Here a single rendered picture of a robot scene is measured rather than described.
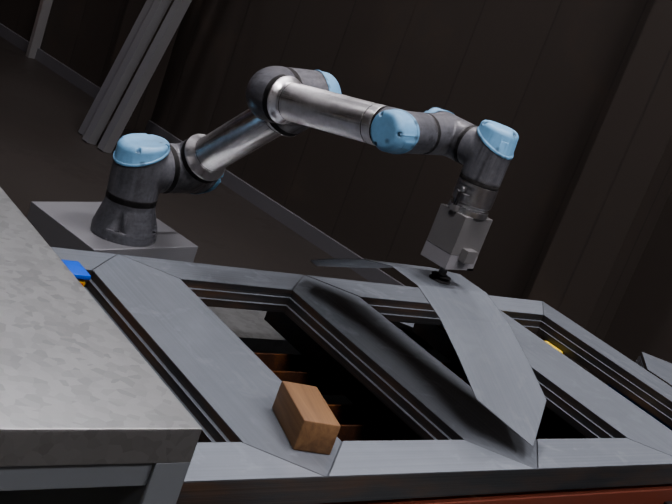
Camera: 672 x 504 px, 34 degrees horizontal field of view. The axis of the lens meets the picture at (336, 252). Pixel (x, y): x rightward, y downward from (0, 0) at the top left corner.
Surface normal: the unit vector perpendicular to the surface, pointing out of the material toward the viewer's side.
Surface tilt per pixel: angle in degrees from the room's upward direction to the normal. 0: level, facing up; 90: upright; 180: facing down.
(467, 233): 91
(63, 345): 0
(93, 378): 0
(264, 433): 0
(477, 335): 26
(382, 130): 94
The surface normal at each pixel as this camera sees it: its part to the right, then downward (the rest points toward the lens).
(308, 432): 0.31, 0.37
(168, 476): 0.54, 0.42
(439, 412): 0.33, -0.90
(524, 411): 0.56, -0.58
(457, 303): 0.48, -0.73
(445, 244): -0.68, -0.04
